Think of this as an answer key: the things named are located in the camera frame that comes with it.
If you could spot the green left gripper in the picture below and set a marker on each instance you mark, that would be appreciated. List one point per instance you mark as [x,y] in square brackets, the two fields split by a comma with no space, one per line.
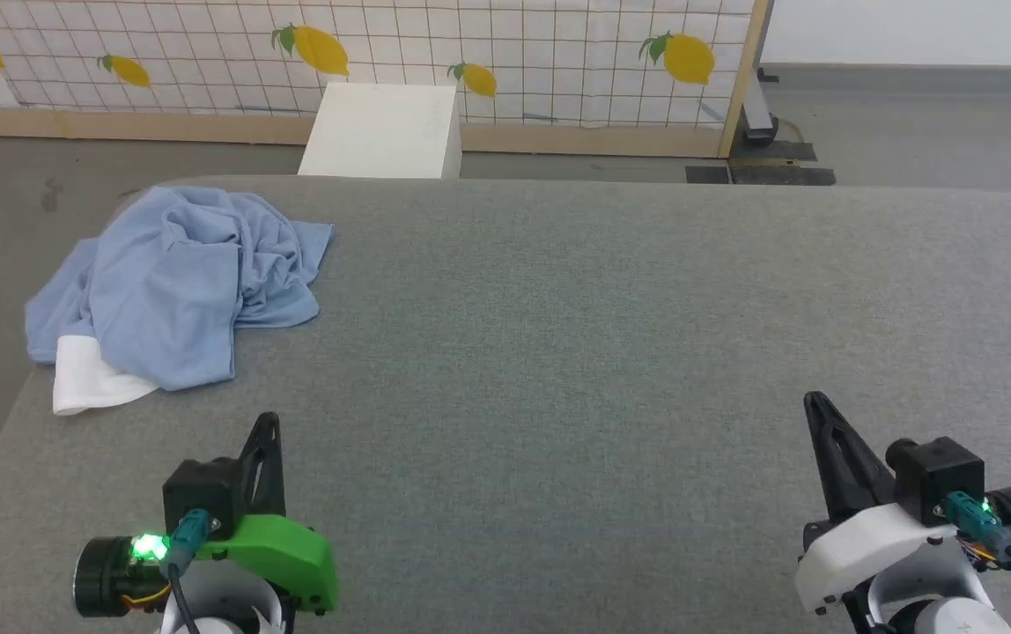
[285,555]

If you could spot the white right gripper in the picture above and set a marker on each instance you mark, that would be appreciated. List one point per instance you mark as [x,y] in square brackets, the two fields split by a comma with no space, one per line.
[858,546]

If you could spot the light blue and white shirt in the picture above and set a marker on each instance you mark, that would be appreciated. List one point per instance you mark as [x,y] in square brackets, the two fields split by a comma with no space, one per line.
[171,291]

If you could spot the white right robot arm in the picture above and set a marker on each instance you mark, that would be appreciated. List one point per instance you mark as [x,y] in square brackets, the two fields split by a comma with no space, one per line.
[937,618]

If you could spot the white box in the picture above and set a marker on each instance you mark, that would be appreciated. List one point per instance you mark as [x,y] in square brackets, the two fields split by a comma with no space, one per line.
[382,132]

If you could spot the white rolling partition board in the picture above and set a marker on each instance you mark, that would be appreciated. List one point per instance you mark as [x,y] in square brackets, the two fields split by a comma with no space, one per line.
[761,106]

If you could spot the lemon print partition panel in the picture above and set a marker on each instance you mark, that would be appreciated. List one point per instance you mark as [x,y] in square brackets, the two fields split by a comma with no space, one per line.
[514,44]

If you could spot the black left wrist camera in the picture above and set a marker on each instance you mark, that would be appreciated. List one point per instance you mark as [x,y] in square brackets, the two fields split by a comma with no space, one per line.
[202,493]

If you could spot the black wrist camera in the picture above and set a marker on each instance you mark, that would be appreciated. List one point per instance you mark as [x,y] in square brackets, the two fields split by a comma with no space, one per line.
[202,493]
[937,475]

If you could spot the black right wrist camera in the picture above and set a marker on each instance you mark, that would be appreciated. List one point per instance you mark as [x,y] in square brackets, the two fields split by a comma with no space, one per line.
[937,475]

